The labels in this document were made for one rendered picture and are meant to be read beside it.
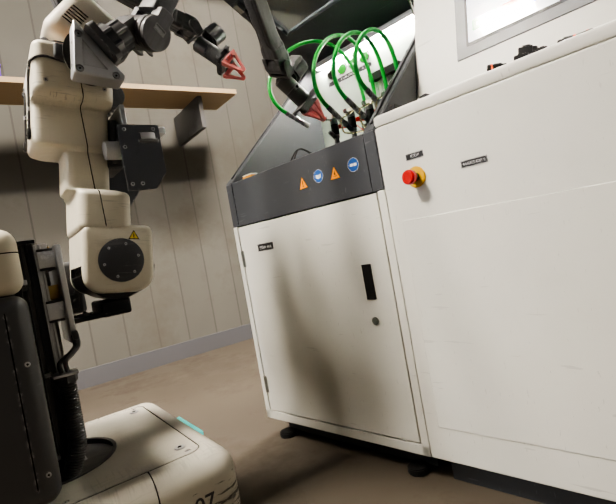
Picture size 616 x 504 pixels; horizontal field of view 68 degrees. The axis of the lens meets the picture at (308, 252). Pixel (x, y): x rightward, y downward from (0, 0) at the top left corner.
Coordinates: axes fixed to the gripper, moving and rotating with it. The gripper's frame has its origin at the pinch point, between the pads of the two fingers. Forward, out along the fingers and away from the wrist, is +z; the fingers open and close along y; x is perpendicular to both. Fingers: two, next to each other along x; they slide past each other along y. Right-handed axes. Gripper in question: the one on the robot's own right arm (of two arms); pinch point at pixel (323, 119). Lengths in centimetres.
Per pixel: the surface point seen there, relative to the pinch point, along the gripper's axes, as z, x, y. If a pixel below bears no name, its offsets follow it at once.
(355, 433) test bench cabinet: 60, -13, -83
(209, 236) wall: 31, 220, 3
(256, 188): -2.8, 11.8, -31.1
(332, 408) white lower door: 54, -5, -80
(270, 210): 4.3, 6.8, -36.2
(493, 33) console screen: 11, -56, 16
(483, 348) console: 48, -57, -56
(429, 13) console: -0.4, -37.3, 26.5
